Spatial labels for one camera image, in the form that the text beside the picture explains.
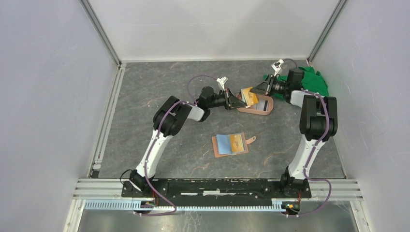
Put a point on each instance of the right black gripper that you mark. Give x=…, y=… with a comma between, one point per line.
x=265, y=87

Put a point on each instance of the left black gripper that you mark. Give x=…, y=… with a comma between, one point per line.
x=229, y=97

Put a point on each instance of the tan leather card holder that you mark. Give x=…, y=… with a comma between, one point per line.
x=222, y=146

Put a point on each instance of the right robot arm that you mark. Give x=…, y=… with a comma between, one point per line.
x=318, y=123

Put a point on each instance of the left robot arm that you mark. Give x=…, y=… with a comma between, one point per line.
x=167, y=123

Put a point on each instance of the pink oval tray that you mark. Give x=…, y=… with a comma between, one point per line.
x=252, y=109

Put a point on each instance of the green cloth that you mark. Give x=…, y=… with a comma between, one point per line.
x=313, y=81

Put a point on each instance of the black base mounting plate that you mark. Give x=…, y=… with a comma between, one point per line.
x=216, y=192

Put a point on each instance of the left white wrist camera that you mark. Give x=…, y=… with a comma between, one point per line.
x=221, y=83

